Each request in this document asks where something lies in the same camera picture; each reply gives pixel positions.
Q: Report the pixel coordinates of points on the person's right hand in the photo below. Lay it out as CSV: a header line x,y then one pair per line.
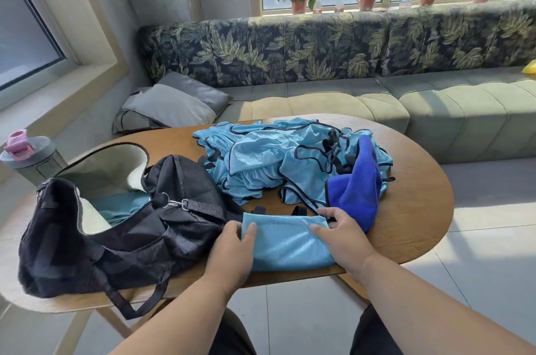
x,y
347,241

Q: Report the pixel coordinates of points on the person's left hand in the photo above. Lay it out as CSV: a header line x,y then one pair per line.
x,y
228,260

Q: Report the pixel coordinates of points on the person's left thumb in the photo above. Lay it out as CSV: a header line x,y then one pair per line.
x,y
250,237

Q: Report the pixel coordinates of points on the person's right thumb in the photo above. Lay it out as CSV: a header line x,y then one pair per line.
x,y
321,233

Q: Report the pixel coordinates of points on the light blue towel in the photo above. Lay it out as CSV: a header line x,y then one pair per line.
x,y
284,244

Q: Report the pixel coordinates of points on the person's left forearm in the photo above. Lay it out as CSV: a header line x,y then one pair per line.
x,y
180,321

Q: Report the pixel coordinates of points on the person's right forearm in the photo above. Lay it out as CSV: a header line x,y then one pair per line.
x,y
427,313

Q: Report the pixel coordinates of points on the dark blue towel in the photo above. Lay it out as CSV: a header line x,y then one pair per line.
x,y
358,191

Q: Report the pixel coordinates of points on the wooden table leg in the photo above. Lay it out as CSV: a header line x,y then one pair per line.
x,y
354,287
73,331
116,321

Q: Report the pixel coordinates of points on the pile of light blue mesh vests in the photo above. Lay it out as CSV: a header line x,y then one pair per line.
x,y
268,153

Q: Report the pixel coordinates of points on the black duffel bag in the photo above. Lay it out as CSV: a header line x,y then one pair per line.
x,y
138,241

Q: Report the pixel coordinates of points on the person's black trousers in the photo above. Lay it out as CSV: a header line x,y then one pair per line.
x,y
377,336

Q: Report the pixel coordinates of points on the light blue cloth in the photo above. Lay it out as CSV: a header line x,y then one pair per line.
x,y
119,206

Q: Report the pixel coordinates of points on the light grey pillow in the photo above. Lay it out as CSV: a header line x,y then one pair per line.
x,y
167,107

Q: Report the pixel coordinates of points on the dark grey pillow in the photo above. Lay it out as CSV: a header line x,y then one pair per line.
x,y
197,89

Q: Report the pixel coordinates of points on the green sofa with leaf-print back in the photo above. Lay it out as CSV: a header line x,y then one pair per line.
x,y
418,107

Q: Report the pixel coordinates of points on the black-edged grey cushion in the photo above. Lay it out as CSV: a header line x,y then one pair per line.
x,y
132,121

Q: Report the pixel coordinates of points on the clear plastic bottle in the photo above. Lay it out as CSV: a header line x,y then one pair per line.
x,y
405,1
339,4
317,6

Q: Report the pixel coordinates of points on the grey bottle with pink lid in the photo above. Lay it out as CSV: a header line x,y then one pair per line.
x,y
31,160

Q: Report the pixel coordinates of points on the yellow object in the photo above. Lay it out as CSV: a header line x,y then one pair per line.
x,y
530,67

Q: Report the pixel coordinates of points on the side window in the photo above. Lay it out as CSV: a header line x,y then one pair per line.
x,y
25,32

